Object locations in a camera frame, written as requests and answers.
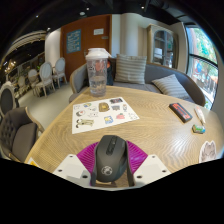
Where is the group of white chairs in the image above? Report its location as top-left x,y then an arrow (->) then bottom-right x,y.
16,57 -> 68,98

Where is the striped grey cushion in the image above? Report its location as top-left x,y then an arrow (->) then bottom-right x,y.
151,73 -> 191,100

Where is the grey tufted armchair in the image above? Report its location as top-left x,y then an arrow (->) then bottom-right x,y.
0,106 -> 45,163

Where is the blue poster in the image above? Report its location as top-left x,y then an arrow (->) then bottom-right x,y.
65,29 -> 82,54

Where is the grey sofa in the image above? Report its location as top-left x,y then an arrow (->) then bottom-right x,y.
68,58 -> 207,108

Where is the black bag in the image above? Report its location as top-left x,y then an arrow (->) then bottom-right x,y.
105,58 -> 117,87

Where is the yellow and white paper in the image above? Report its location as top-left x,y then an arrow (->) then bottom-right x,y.
26,157 -> 41,168

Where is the striped beige cushion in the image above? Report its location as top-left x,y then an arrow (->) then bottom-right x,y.
114,53 -> 148,85

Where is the black and red box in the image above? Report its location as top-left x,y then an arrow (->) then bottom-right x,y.
168,102 -> 194,124

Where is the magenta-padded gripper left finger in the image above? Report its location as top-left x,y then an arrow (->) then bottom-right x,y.
53,141 -> 101,188

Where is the clear shaker bottle white lid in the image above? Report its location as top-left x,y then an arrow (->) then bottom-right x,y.
85,47 -> 113,98

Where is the black computer mouse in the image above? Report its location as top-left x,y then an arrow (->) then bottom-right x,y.
90,134 -> 129,184

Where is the wooden glass-door cabinet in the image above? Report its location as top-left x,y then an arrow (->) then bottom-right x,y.
146,23 -> 179,70

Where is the white-framed grey oval-back chair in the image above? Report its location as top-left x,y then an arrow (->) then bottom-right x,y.
0,82 -> 20,116

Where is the white and pink tube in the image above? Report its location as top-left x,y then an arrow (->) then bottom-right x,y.
194,105 -> 206,126

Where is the white sticker sheet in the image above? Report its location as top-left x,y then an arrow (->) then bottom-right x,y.
71,96 -> 140,135

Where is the large window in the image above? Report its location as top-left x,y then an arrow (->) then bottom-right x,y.
184,26 -> 219,111

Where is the small green packet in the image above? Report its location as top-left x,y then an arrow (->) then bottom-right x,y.
191,124 -> 207,135

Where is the orange wooden door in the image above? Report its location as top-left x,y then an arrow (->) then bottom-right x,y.
59,14 -> 113,83

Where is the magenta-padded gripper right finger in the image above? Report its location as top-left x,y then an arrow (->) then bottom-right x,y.
124,139 -> 172,188

